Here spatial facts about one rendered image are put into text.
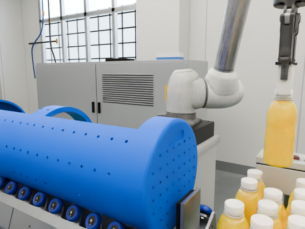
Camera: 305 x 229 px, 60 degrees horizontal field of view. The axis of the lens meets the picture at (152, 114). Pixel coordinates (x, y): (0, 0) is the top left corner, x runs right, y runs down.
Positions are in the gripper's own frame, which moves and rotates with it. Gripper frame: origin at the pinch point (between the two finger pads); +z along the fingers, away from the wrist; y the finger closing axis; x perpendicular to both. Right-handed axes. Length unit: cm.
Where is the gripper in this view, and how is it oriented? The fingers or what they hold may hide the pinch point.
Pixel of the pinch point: (285, 80)
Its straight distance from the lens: 69.2
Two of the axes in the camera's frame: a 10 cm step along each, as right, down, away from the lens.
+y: -5.3, 1.4, -8.4
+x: 8.5, 0.9, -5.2
